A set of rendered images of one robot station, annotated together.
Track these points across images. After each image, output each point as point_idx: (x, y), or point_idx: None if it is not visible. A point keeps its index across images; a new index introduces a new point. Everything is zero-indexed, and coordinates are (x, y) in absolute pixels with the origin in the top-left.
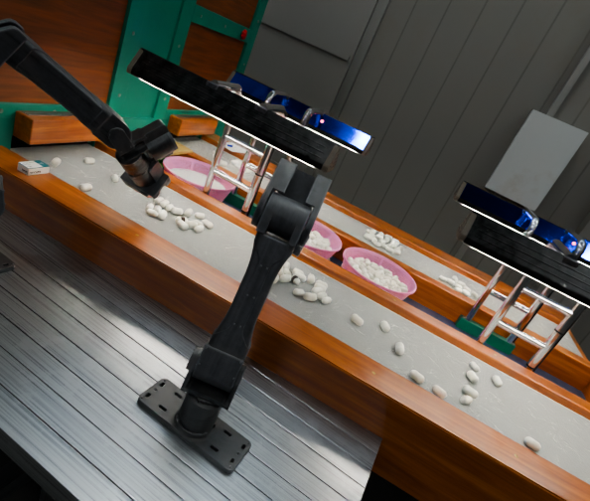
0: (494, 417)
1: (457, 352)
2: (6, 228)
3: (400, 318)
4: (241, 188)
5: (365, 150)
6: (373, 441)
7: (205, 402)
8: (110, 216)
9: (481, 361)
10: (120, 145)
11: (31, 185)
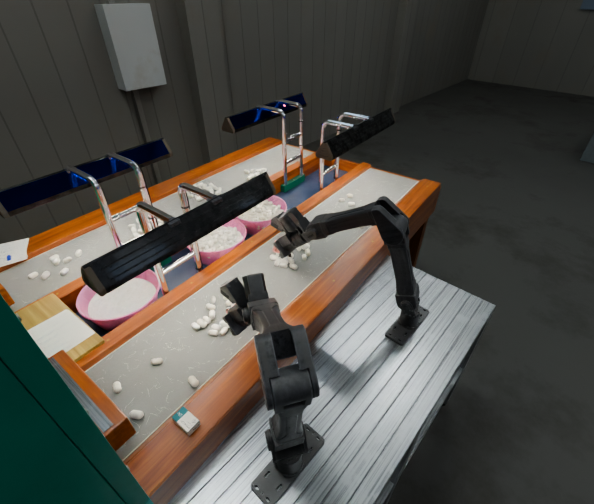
0: None
1: (329, 202)
2: (245, 446)
3: (307, 215)
4: (189, 258)
5: (170, 152)
6: (390, 258)
7: (418, 309)
8: (254, 354)
9: (333, 195)
10: None
11: (221, 417)
